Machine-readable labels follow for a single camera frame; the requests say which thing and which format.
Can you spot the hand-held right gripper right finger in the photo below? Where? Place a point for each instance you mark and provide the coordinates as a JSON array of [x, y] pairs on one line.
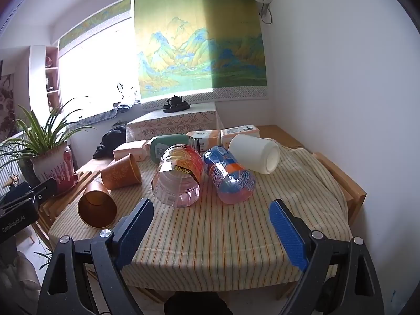
[[288, 233]]

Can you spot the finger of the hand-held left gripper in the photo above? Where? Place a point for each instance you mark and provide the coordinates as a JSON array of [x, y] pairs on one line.
[[42, 188]]

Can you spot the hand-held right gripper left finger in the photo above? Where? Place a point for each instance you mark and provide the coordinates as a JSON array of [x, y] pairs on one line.
[[134, 233]]

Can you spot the brown paper cup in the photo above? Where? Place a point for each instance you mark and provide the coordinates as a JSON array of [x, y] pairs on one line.
[[121, 172], [96, 206]]

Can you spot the red label clear plastic cup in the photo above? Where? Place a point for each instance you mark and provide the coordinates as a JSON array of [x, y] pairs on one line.
[[177, 177]]

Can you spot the white cup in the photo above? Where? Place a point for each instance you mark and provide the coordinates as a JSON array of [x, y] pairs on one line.
[[252, 152]]

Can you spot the green cup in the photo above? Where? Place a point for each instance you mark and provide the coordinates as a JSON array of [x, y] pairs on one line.
[[167, 144]]

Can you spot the red and white flower pot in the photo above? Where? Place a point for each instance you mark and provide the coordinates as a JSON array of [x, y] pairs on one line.
[[52, 167]]

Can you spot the small brown figurine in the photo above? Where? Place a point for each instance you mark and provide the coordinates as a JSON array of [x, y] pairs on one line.
[[13, 179]]

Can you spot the red pot saucer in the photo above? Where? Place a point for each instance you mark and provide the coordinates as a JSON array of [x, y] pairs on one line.
[[73, 182]]

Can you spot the green spider plant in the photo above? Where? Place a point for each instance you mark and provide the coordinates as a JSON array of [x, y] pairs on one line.
[[39, 134]]

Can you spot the striped tablecloth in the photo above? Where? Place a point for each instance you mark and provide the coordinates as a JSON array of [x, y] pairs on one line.
[[213, 236]]

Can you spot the wooden table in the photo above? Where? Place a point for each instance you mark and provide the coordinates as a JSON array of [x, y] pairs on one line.
[[354, 193]]

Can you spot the black cloth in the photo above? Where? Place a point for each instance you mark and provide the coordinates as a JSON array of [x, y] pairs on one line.
[[108, 141]]

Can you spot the pink bottle blue label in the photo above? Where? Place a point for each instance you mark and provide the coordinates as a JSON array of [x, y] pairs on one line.
[[226, 174]]

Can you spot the pink and white box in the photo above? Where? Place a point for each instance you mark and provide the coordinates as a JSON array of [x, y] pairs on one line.
[[239, 131]]

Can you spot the cabinet with patterned cloth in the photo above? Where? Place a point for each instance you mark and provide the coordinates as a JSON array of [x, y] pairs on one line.
[[174, 124]]

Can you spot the blue folded cloth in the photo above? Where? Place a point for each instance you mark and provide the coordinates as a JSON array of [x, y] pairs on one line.
[[126, 105]]

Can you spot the orange and white box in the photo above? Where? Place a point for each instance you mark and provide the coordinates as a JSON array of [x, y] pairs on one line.
[[206, 137]]

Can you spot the black teapot ornament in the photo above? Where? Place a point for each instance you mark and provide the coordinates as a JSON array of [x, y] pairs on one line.
[[175, 103]]

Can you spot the narrow landscape roller blind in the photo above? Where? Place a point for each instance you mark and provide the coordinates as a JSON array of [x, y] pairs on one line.
[[95, 23]]

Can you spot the large landscape roller blind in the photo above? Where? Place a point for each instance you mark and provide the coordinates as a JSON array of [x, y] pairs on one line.
[[197, 39]]

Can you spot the dark floral wall picture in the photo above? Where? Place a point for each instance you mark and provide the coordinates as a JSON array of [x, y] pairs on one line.
[[6, 105]]

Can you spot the pink wall shelf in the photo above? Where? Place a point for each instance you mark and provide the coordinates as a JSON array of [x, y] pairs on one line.
[[39, 72]]

